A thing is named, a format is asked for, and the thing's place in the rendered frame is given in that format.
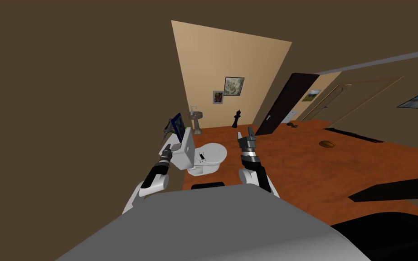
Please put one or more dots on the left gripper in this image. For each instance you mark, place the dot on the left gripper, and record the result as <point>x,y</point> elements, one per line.
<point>166,153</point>

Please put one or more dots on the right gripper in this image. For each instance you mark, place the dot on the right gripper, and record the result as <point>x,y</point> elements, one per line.
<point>248,145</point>

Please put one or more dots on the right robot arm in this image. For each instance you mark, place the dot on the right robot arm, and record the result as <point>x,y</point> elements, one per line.
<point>254,174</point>

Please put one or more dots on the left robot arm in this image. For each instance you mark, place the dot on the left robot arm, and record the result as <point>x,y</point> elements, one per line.
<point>154,181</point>

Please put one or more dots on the black chess piece statue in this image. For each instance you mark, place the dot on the black chess piece statue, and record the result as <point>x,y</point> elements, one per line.
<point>236,119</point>

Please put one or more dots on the blue screen tablet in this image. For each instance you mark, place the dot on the blue screen tablet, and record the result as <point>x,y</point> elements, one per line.
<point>178,125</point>

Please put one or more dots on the small black object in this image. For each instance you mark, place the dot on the small black object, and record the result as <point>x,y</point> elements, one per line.
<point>202,157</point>

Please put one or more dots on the white toilet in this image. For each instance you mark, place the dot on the white toilet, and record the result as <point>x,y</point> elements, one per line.
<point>209,156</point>

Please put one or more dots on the small framed pink picture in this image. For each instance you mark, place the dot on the small framed pink picture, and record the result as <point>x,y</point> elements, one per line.
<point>218,97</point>

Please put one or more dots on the dark brown door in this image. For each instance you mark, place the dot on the dark brown door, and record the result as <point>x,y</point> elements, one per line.
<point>285,105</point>

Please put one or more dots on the large framed flower picture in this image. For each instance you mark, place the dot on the large framed flower picture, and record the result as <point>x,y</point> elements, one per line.
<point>234,86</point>

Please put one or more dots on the green landscape picture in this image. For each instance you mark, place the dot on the green landscape picture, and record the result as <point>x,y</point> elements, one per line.
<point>311,95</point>

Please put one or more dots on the brown round floor object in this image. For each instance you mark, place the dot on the brown round floor object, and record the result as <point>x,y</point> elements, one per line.
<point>327,144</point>

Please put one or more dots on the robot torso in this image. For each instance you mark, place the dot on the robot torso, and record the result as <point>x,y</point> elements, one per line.
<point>212,224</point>

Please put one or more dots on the grey pedestal sink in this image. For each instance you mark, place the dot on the grey pedestal sink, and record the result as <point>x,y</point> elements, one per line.
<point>196,117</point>

